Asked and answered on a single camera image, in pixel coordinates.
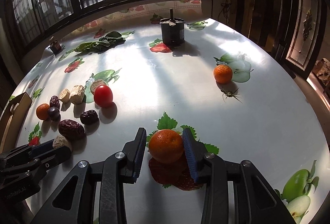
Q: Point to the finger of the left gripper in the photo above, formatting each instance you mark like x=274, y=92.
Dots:
x=41, y=149

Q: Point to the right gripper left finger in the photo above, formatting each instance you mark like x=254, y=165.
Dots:
x=134, y=152

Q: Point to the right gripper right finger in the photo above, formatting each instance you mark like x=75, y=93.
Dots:
x=194, y=152

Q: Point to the round beige fibrous chunk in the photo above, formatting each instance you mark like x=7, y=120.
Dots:
x=60, y=141

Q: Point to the orange mandarin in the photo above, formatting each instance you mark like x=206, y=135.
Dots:
x=166, y=146
x=222, y=74

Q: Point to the large red jujube date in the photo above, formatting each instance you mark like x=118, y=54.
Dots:
x=71, y=130

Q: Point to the small orange kumquat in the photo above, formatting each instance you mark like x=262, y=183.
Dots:
x=42, y=111

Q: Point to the dark round plum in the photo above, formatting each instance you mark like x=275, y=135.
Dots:
x=54, y=113

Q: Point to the brown cardboard box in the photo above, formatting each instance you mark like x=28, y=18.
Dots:
x=12, y=119

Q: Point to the small dark red date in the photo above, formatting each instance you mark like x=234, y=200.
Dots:
x=54, y=102

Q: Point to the dark red jujube date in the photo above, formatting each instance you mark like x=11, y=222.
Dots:
x=89, y=117

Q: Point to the small beige chunk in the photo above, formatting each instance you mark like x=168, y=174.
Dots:
x=64, y=96

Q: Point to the red cherry tomato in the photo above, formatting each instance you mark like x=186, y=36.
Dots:
x=103, y=96

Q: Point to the fruit print tablecloth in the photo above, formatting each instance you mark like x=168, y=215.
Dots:
x=261, y=115

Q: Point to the beige block chunk middle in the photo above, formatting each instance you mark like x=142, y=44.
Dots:
x=77, y=94

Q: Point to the round beige chunk slice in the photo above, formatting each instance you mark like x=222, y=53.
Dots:
x=96, y=84

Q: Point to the dark bottle with cork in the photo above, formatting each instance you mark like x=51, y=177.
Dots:
x=55, y=46

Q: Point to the green leafy vegetable bunch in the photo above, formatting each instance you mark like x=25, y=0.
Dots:
x=104, y=43

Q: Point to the black cup with stick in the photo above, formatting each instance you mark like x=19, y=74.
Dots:
x=172, y=28

